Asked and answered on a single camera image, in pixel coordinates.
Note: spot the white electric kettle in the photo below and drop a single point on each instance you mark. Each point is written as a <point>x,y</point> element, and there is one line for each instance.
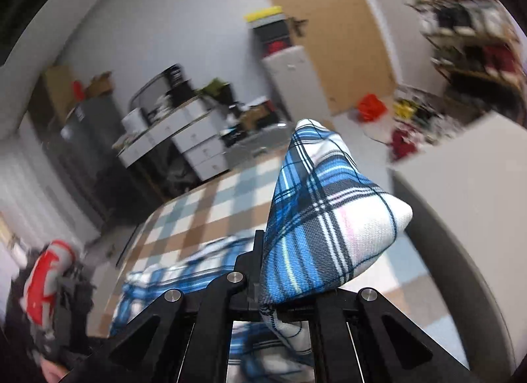
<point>132,120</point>

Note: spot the open cardboard box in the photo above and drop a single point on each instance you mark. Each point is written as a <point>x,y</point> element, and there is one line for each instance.
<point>99,83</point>

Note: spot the wooden shoe rack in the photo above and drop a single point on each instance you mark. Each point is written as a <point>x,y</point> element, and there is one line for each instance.
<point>494,37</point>

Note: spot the red plastic bag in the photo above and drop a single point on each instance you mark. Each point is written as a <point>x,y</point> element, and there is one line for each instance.
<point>371,107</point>

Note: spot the dark grey fridge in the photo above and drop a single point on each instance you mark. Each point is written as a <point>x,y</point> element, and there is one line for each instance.
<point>94,148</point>

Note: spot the red grey folded garment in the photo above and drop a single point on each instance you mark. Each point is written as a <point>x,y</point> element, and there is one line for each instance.
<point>41,280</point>

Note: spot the blue plaid shirt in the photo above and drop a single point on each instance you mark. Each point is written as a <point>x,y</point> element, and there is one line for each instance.
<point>321,222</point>

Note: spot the black red shoe box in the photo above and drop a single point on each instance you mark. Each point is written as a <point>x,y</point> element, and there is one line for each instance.
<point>276,46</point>

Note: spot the black printed container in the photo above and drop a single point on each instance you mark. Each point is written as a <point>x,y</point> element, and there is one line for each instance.
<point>178,80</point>

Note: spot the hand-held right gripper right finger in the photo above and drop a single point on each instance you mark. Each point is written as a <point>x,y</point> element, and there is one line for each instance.
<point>370,311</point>

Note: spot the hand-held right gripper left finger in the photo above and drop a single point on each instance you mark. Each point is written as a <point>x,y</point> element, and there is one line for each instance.
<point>247,272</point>

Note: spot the small brown cardboard box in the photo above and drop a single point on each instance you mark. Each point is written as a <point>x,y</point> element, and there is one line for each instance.
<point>257,115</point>

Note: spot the white desk with drawers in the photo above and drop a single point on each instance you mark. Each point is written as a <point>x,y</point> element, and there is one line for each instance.
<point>193,140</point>

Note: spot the wooden door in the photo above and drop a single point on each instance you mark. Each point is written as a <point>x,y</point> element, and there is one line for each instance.
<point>341,29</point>

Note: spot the bouquet in black wrap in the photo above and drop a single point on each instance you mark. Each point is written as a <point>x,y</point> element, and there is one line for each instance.
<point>214,88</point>

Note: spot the grey metal arched frame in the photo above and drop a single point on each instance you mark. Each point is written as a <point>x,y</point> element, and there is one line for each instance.
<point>142,88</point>

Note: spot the pile of loose shoes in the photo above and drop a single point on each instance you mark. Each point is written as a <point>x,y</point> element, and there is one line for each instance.
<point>416,123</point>

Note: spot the dark glass wardrobe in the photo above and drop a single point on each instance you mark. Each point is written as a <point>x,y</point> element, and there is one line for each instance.
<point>45,119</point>

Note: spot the white upright suitcase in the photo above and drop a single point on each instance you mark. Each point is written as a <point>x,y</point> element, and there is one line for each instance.
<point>294,82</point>

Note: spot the cluttered shelf rack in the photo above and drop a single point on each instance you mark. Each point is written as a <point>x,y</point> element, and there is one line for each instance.
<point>461,0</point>

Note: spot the checkered brown blue blanket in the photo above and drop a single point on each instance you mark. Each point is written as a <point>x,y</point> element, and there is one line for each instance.
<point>197,218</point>

